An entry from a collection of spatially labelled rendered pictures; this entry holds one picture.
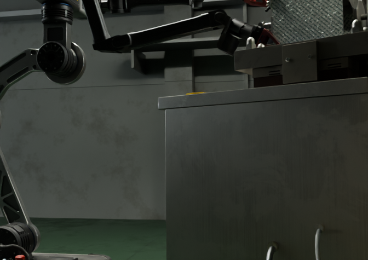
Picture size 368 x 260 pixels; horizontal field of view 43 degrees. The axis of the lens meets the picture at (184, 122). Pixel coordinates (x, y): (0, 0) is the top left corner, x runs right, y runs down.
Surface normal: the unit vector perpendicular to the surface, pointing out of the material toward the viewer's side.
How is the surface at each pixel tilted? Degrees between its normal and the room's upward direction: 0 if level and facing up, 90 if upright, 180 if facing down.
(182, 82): 90
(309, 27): 90
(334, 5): 90
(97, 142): 90
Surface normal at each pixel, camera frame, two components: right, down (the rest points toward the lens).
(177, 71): -0.19, -0.07
